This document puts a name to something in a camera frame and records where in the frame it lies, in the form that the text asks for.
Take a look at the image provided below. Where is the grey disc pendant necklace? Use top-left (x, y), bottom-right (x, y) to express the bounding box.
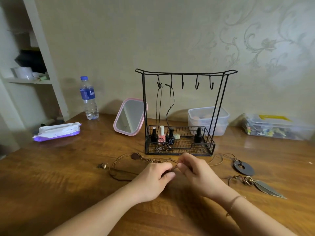
top-left (207, 153), bottom-right (255, 177)

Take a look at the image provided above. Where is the flower pendant black cord necklace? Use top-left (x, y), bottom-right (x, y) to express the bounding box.
top-left (155, 82), bottom-right (166, 153)

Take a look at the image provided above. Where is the clear plastic food container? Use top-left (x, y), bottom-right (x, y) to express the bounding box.
top-left (189, 121), bottom-right (229, 137)
top-left (187, 106), bottom-right (230, 127)

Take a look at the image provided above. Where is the person's left forearm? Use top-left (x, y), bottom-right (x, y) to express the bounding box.
top-left (45, 184), bottom-right (148, 236)

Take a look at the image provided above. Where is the person's left hand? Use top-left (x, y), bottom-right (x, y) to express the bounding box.
top-left (130, 161), bottom-right (176, 204)

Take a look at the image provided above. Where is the white shelf unit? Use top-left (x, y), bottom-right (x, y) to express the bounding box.
top-left (0, 0), bottom-right (70, 155)

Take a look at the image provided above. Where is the shell pendant cord necklace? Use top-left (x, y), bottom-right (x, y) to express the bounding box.
top-left (97, 162), bottom-right (178, 182)

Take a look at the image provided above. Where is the dark beaded cord necklace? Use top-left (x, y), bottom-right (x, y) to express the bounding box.
top-left (165, 83), bottom-right (176, 151)

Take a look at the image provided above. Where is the metal feather pendant necklace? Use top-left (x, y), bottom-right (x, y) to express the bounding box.
top-left (221, 175), bottom-right (288, 200)

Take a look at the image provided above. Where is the white purple wet wipes pack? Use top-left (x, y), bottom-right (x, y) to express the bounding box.
top-left (32, 122), bottom-right (82, 142)

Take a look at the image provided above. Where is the brown oval pendant chain necklace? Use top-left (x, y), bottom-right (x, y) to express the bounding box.
top-left (112, 152), bottom-right (174, 168)

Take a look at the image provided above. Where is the person's right forearm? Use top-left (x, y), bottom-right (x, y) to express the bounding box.
top-left (215, 189), bottom-right (298, 236)

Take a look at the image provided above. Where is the clear storage box yellow handle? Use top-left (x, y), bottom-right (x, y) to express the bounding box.
top-left (240, 113), bottom-right (315, 141)

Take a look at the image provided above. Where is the clear water bottle blue cap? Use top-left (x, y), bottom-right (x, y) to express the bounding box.
top-left (79, 76), bottom-right (100, 120)

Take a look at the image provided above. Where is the person's right hand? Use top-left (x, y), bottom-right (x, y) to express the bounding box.
top-left (177, 152), bottom-right (233, 203)

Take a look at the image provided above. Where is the black wire jewelry stand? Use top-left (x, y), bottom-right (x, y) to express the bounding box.
top-left (135, 68), bottom-right (239, 157)

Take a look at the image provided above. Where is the pink framed mirror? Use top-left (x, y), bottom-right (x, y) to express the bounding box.
top-left (113, 97), bottom-right (149, 137)

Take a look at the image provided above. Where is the black bag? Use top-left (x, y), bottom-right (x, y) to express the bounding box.
top-left (14, 49), bottom-right (47, 74)

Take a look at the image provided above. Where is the thin cord bracelet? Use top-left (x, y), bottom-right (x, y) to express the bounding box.
top-left (226, 195), bottom-right (246, 217)

